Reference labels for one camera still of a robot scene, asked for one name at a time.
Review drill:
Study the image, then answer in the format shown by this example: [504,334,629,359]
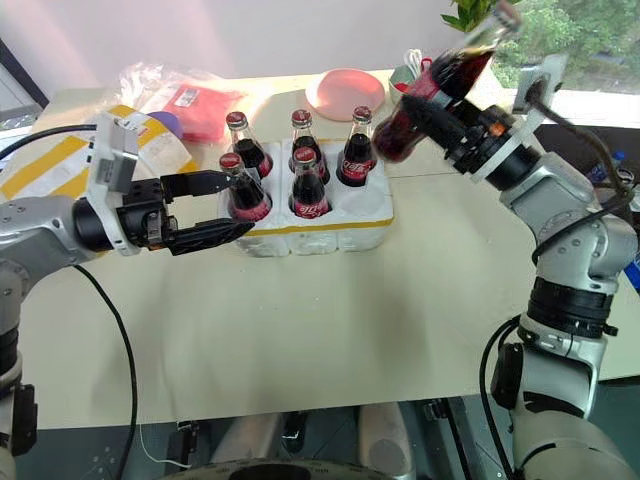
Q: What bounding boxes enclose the thin white cord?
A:
[138,423,193,470]

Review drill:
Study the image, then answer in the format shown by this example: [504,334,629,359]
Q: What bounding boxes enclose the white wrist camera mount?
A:
[452,53,571,184]
[73,112,140,257]

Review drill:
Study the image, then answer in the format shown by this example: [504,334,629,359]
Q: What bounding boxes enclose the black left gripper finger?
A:
[159,170,235,204]
[166,218,257,257]

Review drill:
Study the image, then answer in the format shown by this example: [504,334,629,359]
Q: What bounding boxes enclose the pink round plate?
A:
[305,68,388,123]

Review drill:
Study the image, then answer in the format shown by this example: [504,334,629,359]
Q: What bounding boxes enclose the dark framed panel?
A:
[0,37,51,134]

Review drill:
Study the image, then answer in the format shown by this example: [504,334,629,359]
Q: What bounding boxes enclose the green plant leaves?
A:
[439,0,507,34]

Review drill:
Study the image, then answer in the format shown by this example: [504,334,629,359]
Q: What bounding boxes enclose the glass cola bottle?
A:
[288,145,331,221]
[218,152,274,222]
[335,105,379,189]
[224,111,274,180]
[289,109,332,185]
[372,0,524,164]

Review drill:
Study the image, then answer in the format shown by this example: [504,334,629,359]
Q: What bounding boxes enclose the purple round object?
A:
[148,111,185,139]

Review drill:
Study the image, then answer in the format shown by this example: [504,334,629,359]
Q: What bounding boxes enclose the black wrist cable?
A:
[529,88,637,266]
[0,124,97,159]

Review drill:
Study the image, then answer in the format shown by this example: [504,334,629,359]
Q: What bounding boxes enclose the blue capped bottle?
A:
[588,151,627,189]

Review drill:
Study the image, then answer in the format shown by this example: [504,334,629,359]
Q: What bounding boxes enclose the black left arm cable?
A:
[73,263,139,480]

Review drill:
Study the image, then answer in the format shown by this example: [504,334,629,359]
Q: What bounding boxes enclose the grey rounded shape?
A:
[356,401,417,480]

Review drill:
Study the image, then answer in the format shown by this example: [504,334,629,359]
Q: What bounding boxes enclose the red packet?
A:
[162,83,251,144]

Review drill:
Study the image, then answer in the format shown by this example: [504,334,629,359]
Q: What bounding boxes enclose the green cup with white cords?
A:
[388,48,434,109]

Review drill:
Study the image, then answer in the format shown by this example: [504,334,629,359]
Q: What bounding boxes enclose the dark side table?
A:
[533,122,640,214]

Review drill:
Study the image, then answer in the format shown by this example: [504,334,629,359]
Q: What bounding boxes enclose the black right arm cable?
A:
[478,315,521,480]

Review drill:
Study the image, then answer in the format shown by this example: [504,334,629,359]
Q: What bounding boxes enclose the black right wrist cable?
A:
[529,88,637,266]

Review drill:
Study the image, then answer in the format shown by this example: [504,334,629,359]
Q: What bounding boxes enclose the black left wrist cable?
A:
[0,124,97,159]

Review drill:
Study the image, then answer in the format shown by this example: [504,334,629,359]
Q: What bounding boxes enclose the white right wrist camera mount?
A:
[452,53,571,184]

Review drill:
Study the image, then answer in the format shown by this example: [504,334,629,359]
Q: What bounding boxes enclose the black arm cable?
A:
[478,315,521,480]
[73,263,139,480]

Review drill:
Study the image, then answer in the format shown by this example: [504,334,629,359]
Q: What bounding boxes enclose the white box with yellow tape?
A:
[0,103,197,202]

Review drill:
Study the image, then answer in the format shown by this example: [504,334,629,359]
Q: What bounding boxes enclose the white foam crate yellow tape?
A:
[218,138,397,259]

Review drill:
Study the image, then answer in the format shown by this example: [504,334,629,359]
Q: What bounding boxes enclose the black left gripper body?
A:
[117,178,179,249]

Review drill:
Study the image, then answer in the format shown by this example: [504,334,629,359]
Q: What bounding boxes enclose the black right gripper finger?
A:
[398,95,472,150]

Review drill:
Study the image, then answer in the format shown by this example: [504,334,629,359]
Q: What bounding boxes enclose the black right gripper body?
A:
[443,102,519,171]

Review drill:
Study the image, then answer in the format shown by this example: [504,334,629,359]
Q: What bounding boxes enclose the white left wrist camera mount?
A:
[73,112,140,257]

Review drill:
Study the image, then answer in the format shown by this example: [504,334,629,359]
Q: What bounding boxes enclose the clear plastic bag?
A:
[118,61,257,145]

